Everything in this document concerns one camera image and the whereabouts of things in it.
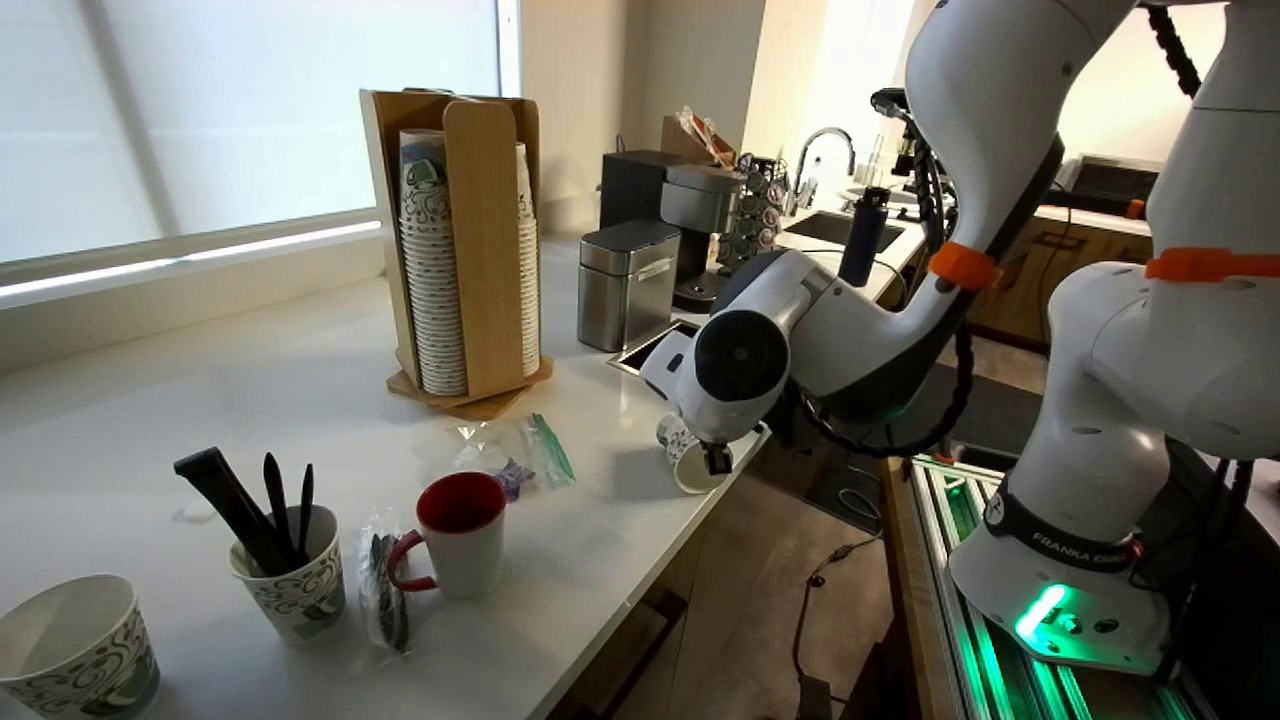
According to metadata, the chrome sink faucet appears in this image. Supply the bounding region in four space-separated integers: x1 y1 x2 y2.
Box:
792 124 855 211

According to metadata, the white mug red interior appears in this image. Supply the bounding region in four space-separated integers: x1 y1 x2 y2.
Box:
384 471 506 601

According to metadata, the paper cup holding utensils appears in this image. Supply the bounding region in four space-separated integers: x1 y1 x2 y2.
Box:
228 502 345 641

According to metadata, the wooden cup dispenser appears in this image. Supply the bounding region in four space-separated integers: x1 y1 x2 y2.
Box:
360 86 549 413

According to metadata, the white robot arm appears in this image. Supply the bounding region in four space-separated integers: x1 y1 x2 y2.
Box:
642 0 1280 677

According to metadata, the steel canister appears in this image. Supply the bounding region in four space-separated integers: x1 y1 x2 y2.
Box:
574 218 680 350

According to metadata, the clear plastic bag packet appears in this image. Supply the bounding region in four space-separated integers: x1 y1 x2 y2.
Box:
456 413 574 499

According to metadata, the black coffee machine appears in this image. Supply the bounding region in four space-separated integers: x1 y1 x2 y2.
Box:
598 150 741 312

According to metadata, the patterned paper bowl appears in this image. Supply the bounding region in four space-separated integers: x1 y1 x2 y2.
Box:
0 577 159 720

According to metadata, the stack of patterned paper cups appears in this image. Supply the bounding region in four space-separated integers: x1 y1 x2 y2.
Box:
401 128 462 397

